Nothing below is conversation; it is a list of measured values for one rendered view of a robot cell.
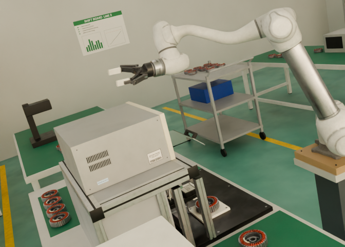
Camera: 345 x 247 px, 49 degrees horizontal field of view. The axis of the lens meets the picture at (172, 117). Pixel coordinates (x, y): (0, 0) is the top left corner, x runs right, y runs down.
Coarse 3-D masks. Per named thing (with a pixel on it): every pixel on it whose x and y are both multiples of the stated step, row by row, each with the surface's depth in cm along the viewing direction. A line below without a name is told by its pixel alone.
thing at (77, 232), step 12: (204, 168) 230; (228, 180) 208; (36, 192) 260; (36, 204) 240; (36, 216) 223; (264, 216) 167; (72, 228) 199; (240, 228) 163; (48, 240) 193; (60, 240) 190; (72, 240) 187; (84, 240) 185; (336, 240) 141
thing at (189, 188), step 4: (184, 188) 173; (188, 188) 172; (192, 188) 171; (184, 192) 170; (188, 192) 169; (192, 192) 170; (184, 196) 170; (188, 196) 169; (192, 196) 170; (196, 196) 171; (184, 200) 168; (188, 200) 169; (172, 204) 166
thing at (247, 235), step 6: (246, 234) 152; (252, 234) 152; (258, 234) 151; (264, 234) 149; (240, 240) 149; (246, 240) 152; (252, 240) 151; (258, 240) 146; (264, 240) 146; (240, 246) 149; (246, 246) 145; (252, 246) 145; (258, 246) 144; (264, 246) 146
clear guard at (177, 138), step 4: (172, 132) 208; (176, 132) 207; (180, 132) 205; (172, 136) 202; (176, 136) 201; (180, 136) 199; (184, 136) 198; (188, 136) 196; (172, 140) 196; (176, 140) 195; (180, 140) 193; (184, 140) 192; (188, 140) 191; (196, 140) 193; (172, 144) 190; (176, 144) 189; (204, 144) 195
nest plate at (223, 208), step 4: (220, 204) 179; (224, 204) 178; (192, 208) 182; (220, 208) 176; (224, 208) 175; (228, 208) 175; (192, 212) 179; (196, 212) 178; (216, 212) 174; (220, 212) 173; (224, 212) 174; (196, 216) 175; (200, 216) 174; (212, 216) 171; (216, 216) 172; (200, 220) 172
